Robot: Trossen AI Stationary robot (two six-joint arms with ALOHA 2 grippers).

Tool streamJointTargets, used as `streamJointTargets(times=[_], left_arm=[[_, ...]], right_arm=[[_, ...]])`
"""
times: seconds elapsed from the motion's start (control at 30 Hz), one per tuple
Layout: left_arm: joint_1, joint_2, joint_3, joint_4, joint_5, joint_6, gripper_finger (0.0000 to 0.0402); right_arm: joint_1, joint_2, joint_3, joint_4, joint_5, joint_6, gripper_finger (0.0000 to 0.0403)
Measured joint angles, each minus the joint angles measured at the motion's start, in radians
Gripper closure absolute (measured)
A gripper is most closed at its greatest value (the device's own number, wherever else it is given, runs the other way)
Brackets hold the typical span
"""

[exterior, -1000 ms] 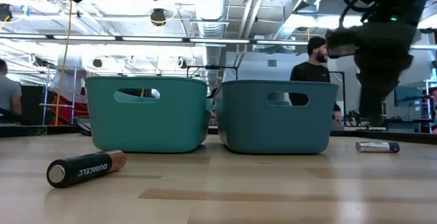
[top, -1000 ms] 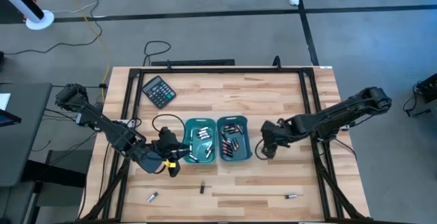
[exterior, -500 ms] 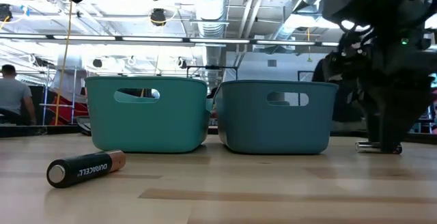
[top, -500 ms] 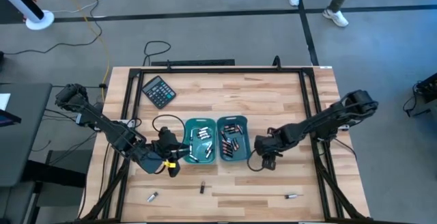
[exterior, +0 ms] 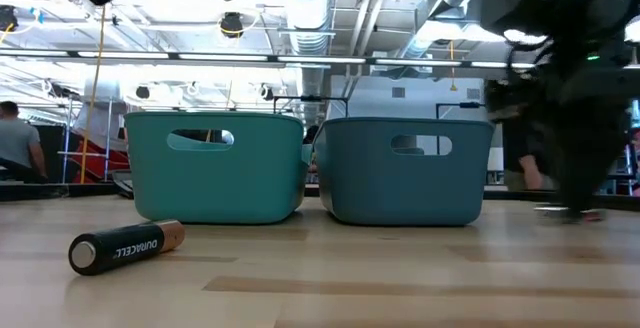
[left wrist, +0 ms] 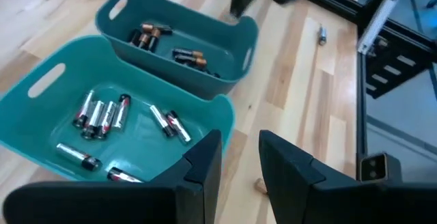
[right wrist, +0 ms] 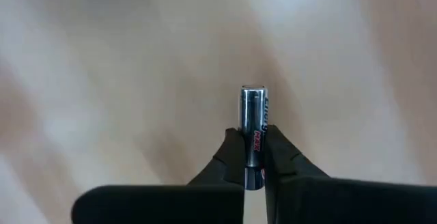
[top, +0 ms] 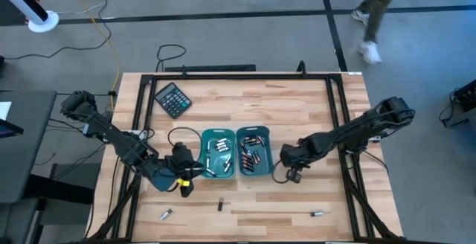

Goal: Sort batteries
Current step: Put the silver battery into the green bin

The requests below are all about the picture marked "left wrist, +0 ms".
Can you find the black box white labels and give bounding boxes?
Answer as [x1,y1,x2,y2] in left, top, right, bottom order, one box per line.
[364,34,430,100]

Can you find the teal green plastic bin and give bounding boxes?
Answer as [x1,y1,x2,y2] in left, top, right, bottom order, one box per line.
[0,34,236,184]

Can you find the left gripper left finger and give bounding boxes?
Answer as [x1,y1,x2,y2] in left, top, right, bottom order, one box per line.
[2,129,223,224]

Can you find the silver aluminium extrusion bar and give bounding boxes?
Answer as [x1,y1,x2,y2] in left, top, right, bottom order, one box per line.
[356,0,404,55]

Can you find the blue-grey plastic bin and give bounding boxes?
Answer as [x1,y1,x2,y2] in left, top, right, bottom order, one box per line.
[94,0,259,100]

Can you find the black table-level camera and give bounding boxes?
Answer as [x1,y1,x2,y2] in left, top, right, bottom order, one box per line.
[356,152,403,184]

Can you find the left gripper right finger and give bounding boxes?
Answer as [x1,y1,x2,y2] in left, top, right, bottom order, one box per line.
[258,130,437,224]

